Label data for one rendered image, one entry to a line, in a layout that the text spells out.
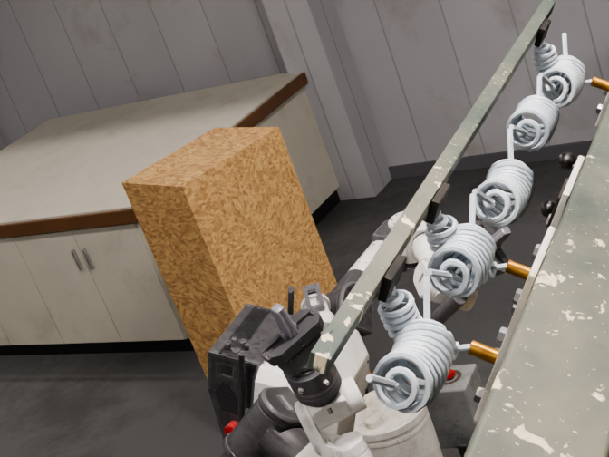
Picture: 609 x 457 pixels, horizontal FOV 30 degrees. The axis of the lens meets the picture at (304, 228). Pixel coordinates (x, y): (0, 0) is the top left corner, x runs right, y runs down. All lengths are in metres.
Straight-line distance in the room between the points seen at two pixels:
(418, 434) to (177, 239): 1.19
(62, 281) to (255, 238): 1.98
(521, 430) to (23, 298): 5.61
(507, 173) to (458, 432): 1.58
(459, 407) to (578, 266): 1.86
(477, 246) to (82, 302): 4.90
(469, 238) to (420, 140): 5.65
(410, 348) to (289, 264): 3.33
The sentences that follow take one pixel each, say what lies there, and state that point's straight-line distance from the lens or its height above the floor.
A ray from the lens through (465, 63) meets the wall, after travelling 6.62.
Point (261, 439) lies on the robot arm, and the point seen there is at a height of 1.31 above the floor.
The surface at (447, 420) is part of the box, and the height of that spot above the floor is 0.84.
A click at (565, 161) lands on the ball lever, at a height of 1.54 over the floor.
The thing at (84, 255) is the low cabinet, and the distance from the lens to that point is 5.86.
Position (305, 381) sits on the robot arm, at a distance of 1.97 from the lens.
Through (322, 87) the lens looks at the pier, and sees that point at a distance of 6.77.
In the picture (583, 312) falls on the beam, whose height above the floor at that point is 1.92.
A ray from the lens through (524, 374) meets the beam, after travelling 0.94.
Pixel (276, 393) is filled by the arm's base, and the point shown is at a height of 1.36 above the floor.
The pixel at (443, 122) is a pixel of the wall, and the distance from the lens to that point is 6.82.
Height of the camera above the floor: 2.42
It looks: 21 degrees down
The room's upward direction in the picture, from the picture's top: 21 degrees counter-clockwise
